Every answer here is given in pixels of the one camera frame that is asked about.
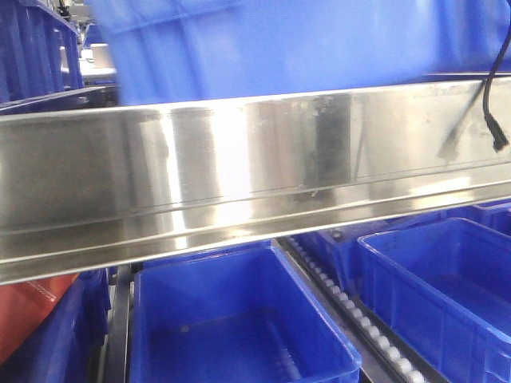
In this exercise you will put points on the large light blue bin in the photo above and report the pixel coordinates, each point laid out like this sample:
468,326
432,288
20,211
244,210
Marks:
173,51

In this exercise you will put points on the lower middle blue bin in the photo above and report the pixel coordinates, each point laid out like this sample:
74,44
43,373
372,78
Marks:
245,316

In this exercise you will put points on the lower right blue bin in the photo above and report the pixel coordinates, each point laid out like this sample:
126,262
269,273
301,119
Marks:
444,289

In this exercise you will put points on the white roller track strip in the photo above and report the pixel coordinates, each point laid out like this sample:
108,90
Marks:
382,360

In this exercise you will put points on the lower left blue bin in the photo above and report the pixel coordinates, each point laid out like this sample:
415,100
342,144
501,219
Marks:
61,348

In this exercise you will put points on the red snack package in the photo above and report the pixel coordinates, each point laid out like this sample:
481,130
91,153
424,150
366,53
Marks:
25,306

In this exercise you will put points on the upper left blue bin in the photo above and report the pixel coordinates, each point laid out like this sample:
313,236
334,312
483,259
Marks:
39,52

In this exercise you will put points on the stainless steel shelf rail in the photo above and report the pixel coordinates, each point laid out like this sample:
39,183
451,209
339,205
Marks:
91,188

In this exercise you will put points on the dark metal divider rail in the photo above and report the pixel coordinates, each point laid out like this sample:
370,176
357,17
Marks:
117,354

